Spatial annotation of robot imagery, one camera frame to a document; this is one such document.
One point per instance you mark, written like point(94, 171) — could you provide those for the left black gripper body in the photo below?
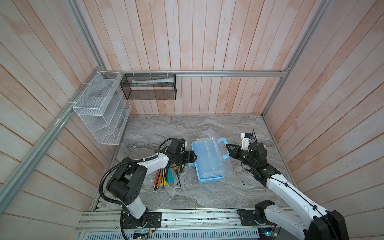
point(181, 157)

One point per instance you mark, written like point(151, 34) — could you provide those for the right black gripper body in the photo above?
point(245, 159)

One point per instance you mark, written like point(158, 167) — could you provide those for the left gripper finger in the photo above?
point(191, 153)
point(192, 159)

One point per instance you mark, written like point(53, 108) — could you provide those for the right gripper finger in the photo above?
point(236, 155)
point(233, 148)

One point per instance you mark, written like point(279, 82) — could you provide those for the light blue plastic tool box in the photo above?
point(213, 159)

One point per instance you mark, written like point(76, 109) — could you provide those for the black yellow handled screwdriver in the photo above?
point(181, 169)

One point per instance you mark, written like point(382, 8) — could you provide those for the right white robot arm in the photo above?
point(312, 222)

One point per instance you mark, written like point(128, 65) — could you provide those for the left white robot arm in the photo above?
point(122, 183)

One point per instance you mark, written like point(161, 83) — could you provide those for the teal flat tool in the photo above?
point(170, 179)

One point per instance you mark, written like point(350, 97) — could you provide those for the yellow black utility knife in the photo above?
point(165, 177)

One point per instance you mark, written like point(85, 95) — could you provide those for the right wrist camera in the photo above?
point(246, 140)

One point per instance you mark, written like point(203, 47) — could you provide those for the black wire mesh basket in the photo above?
point(149, 87)

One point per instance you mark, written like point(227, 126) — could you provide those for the white wire mesh shelf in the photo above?
point(102, 109)

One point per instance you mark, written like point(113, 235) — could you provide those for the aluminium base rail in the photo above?
point(190, 220)

